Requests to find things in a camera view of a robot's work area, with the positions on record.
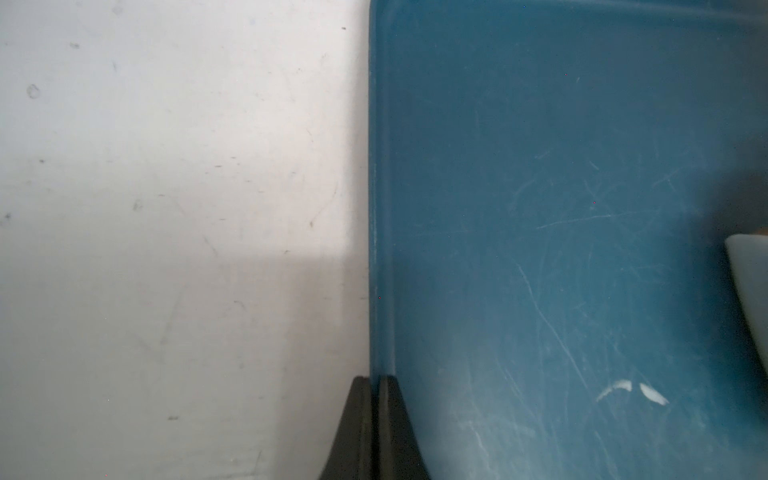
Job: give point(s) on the teal cutting board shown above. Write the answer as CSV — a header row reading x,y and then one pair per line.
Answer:
x,y
551,187

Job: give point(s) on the white dough piece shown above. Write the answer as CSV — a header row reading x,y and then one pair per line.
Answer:
x,y
747,254

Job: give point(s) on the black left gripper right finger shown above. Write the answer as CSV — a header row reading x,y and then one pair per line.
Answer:
x,y
399,456

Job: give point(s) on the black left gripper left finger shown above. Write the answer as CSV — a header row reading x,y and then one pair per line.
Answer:
x,y
350,457

